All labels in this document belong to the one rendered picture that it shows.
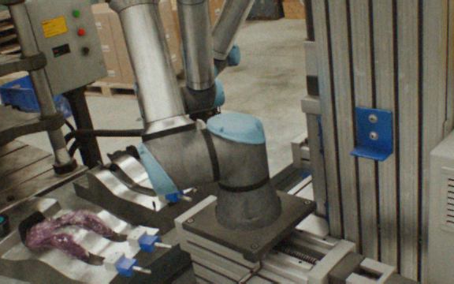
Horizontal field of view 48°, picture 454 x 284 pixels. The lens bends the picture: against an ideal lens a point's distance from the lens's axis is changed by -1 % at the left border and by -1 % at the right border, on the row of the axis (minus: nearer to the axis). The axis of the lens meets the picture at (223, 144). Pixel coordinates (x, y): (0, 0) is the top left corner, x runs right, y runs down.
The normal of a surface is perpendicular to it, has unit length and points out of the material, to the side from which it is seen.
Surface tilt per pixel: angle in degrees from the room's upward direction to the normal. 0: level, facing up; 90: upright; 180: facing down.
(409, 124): 90
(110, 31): 84
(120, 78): 90
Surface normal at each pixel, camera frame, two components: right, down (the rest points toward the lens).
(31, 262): -0.43, 0.43
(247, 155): 0.29, 0.35
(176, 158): 0.18, -0.02
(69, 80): 0.72, 0.18
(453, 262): -0.67, 0.40
